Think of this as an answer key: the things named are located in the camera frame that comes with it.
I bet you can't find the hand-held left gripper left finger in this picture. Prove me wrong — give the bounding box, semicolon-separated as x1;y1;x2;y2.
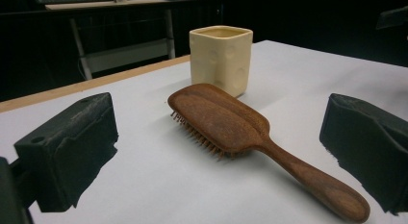
13;91;119;213

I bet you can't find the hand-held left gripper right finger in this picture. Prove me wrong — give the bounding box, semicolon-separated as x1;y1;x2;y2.
319;92;408;216

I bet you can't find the brown wooden hairbrush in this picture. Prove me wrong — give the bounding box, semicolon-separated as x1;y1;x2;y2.
166;83;371;224

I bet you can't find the wooden desk with white legs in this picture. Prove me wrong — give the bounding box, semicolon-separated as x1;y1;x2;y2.
44;0;210;82

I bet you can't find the cream square ceramic cup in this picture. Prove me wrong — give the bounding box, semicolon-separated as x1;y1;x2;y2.
189;25;254;98

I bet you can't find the dark monitor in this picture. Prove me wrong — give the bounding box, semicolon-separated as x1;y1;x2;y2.
375;6;408;31

